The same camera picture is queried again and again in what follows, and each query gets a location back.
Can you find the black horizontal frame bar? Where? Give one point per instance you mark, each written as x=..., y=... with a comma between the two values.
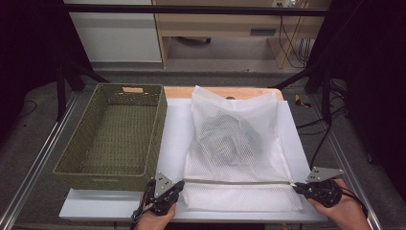
x=191, y=9

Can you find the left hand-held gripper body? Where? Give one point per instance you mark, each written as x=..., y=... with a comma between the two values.
x=161, y=204

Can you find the person's right hand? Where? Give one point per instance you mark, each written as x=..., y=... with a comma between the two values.
x=348, y=217

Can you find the green woven basket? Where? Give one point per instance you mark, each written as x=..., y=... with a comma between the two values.
x=121, y=134

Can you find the blue denim jeans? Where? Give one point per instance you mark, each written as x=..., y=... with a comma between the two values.
x=230, y=137

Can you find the yellow and black tool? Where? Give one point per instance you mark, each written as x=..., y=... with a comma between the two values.
x=299, y=100

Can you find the white cabinet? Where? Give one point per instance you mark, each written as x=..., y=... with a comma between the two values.
x=118, y=38

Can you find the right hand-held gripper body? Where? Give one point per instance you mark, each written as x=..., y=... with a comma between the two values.
x=325, y=195

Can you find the person's left hand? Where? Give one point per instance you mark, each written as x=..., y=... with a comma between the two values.
x=153, y=223

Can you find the aluminium rail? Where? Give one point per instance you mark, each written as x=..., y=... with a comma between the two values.
x=39, y=159
x=341, y=153

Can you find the black metal stand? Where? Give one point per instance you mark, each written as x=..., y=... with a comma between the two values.
x=60, y=89
x=325, y=96

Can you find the white table cover sheet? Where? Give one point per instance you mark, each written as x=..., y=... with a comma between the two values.
x=174, y=143

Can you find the light wooden desk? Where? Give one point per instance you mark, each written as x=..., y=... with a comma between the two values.
x=220, y=25

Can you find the white power strip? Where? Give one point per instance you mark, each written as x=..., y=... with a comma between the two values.
x=282, y=3

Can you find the dark curtain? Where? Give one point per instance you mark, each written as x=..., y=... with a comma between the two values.
x=25, y=48
x=376, y=64

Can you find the white mesh laundry bag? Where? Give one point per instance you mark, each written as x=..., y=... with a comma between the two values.
x=220, y=102

